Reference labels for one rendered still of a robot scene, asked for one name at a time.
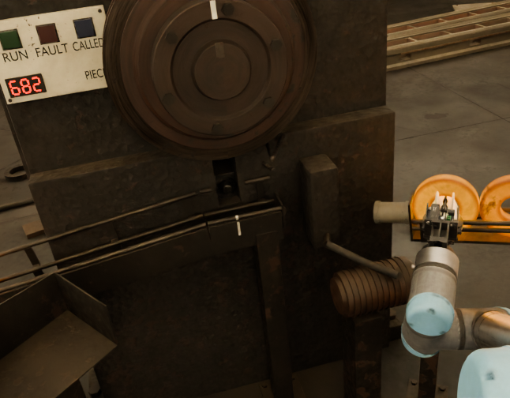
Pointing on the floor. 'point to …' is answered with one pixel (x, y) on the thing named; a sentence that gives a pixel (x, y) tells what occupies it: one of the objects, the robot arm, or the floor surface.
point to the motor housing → (367, 320)
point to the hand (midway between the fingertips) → (445, 198)
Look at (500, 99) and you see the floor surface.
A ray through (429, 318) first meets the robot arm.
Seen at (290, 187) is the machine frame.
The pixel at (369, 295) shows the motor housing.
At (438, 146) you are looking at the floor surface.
